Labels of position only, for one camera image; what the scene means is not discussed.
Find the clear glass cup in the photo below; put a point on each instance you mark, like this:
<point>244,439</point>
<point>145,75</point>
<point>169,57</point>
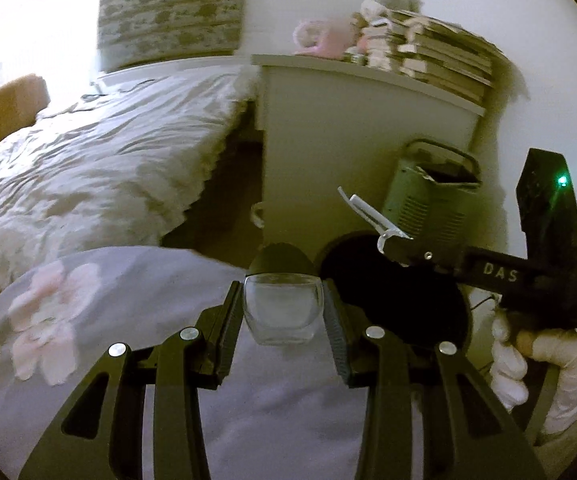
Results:
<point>282,310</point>

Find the green fan heater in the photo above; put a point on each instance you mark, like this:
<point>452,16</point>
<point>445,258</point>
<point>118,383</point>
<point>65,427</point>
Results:
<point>423,205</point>

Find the stack of books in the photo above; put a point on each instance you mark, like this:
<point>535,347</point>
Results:
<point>443,55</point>

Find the floral window blind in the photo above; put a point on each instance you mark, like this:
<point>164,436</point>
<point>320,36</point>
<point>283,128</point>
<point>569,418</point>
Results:
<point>173,10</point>

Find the white cabinet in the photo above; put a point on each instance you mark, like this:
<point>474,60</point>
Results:
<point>328,125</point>

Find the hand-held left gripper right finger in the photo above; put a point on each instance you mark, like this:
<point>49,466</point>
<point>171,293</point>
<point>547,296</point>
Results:
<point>334,332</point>

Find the clear plastic strip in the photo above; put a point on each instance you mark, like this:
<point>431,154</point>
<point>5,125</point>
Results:
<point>371,215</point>

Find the bed with white duvet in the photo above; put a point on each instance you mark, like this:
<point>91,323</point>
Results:
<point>93,160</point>

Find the tan padded headboard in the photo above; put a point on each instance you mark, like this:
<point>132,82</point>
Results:
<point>3,110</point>

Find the flower-print grey tablecloth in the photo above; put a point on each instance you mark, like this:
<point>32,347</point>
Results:
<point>93,320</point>

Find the black round trash bin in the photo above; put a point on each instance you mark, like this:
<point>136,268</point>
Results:
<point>393,305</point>

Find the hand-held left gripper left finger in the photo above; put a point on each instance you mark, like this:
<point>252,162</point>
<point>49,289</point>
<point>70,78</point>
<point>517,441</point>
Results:
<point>229,327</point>

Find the pink plush toy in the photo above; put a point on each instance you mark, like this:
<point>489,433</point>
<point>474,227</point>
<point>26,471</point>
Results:
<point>318,37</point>

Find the person's right hand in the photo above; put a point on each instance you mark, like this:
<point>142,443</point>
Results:
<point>568,365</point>

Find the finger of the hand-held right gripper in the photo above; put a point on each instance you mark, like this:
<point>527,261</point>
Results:
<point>428,260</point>

